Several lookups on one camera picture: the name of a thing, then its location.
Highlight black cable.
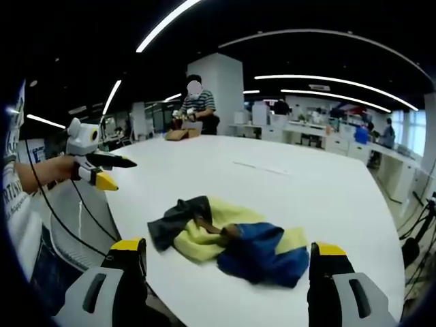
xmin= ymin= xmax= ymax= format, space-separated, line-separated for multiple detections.
xmin=24 ymin=131 xmax=108 ymax=258
xmin=70 ymin=179 xmax=119 ymax=242

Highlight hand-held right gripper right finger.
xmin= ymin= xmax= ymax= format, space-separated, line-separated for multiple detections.
xmin=307 ymin=241 xmax=398 ymax=327

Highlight grey curved ceiling rail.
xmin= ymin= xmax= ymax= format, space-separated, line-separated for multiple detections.
xmin=217 ymin=29 xmax=434 ymax=82

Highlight grey mesh office chair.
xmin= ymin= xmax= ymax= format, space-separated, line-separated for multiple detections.
xmin=49 ymin=183 xmax=121 ymax=270

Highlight brown cardboard box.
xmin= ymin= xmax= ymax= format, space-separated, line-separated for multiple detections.
xmin=165 ymin=121 xmax=204 ymax=142

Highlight person's white printed shirt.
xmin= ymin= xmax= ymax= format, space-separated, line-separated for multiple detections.
xmin=1 ymin=159 xmax=44 ymax=277

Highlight person's blue jeans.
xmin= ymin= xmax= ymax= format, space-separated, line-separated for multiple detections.
xmin=29 ymin=226 xmax=71 ymax=311

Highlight row of white office desks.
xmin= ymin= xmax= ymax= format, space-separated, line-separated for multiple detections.
xmin=227 ymin=121 xmax=425 ymax=205

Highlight blue yellow grey garment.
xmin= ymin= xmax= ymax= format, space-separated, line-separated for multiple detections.
xmin=146 ymin=196 xmax=310 ymax=289

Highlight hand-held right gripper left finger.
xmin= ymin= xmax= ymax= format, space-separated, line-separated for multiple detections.
xmin=52 ymin=237 xmax=151 ymax=327

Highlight long ceiling light strip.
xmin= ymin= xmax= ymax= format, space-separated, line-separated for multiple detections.
xmin=136 ymin=0 xmax=202 ymax=54
xmin=102 ymin=80 xmax=123 ymax=116
xmin=253 ymin=74 xmax=420 ymax=112
xmin=280 ymin=89 xmax=392 ymax=114
xmin=26 ymin=114 xmax=67 ymax=130

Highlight black tripod stand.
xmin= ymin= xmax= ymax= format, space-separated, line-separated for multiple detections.
xmin=399 ymin=192 xmax=436 ymax=270

